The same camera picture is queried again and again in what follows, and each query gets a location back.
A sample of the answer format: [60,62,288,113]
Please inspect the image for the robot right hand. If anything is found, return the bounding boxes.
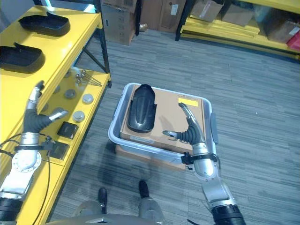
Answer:
[163,103,208,146]

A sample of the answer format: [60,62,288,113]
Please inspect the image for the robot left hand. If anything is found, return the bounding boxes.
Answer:
[23,80,69,135]

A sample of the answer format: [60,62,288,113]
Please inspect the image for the flat brown cardboard box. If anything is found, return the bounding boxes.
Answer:
[120,85,207,153]

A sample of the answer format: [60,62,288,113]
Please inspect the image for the small black square box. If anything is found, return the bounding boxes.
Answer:
[56,121,79,141]
[45,142,71,161]

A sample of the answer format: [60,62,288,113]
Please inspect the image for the grey plastic box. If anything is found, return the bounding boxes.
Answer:
[107,82,219,165]

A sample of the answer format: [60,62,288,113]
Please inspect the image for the yellow shelf with black posts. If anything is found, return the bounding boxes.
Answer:
[0,0,113,225]

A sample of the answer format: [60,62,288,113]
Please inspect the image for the wide brown cardboard box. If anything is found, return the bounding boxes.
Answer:
[140,0,188,34]

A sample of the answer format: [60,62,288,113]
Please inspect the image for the plain cardboard box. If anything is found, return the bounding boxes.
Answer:
[221,0,256,27]

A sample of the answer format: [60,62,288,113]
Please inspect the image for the tall cardboard box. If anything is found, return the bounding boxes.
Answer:
[101,0,138,46]

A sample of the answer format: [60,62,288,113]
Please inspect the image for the cardboard box with white label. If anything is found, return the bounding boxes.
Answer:
[263,13,300,45]

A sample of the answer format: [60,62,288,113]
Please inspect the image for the yellow label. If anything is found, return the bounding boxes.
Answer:
[178,97,199,107]

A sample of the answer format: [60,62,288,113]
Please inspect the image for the black sole-shaped part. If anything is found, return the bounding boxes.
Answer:
[0,42,45,74]
[126,83,157,133]
[18,11,71,37]

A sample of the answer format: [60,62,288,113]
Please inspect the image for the robot right dark foot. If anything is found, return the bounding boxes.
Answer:
[138,180,150,199]

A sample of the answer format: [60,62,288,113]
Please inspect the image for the robot dark foot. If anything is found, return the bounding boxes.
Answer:
[138,180,150,199]
[97,187,109,214]

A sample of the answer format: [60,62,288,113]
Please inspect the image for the robot right silver leg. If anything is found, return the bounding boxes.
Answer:
[137,196,165,224]

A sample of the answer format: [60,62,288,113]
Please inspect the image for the robot silver leg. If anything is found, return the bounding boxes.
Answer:
[137,196,165,224]
[72,199,106,218]

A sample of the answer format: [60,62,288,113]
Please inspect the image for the robot left silver leg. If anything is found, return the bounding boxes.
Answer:
[72,199,106,218]

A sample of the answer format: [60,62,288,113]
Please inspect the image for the robot left dark foot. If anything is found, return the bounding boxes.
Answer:
[97,187,109,214]

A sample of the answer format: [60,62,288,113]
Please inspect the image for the yellow storage rack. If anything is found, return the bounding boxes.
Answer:
[175,0,300,60]

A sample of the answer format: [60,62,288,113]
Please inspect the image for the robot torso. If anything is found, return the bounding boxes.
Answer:
[46,213,163,225]

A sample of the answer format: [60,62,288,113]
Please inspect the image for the red package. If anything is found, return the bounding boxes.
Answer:
[286,30,300,50]

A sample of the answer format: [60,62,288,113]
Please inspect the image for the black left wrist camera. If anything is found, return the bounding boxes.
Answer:
[40,137,56,153]

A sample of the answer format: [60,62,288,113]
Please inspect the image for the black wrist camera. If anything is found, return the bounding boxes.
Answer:
[40,137,56,153]
[180,151,194,171]

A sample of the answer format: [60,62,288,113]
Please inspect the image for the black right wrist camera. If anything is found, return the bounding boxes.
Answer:
[180,151,194,171]

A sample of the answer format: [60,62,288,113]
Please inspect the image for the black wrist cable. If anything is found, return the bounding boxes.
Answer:
[0,133,51,225]

